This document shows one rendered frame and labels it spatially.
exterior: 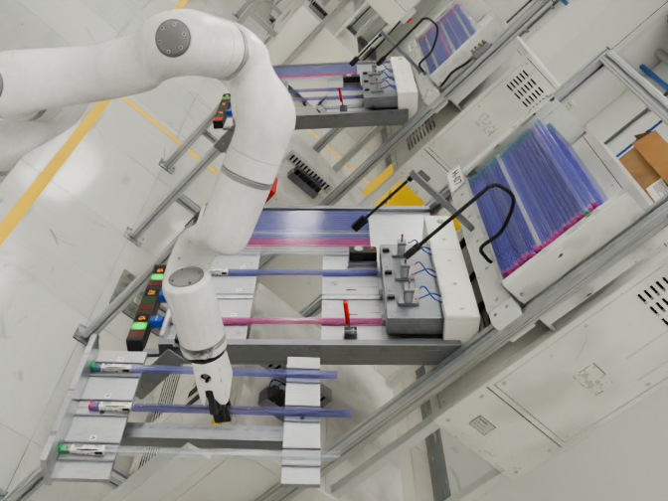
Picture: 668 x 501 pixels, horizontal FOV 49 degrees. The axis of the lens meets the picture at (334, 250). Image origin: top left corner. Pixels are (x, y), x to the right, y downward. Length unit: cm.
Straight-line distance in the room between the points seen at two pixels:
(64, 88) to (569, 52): 390
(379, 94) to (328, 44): 327
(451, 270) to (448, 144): 126
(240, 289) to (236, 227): 74
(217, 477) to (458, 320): 79
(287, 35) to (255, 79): 507
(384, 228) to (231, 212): 106
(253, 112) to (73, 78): 35
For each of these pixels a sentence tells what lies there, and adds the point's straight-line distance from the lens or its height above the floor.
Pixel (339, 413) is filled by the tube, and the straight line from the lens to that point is 146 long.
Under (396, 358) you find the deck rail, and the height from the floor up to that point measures 108.
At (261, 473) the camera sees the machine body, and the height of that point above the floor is 56.
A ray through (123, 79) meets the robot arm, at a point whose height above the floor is 125.
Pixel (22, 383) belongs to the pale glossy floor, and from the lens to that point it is 250.
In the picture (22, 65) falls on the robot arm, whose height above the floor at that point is 113.
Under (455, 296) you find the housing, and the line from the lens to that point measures 178.
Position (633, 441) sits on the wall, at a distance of 330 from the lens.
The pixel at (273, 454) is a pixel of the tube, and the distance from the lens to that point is 138.
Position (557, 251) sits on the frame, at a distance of 162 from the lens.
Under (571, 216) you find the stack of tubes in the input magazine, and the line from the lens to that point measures 168.
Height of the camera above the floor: 178
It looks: 22 degrees down
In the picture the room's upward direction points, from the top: 48 degrees clockwise
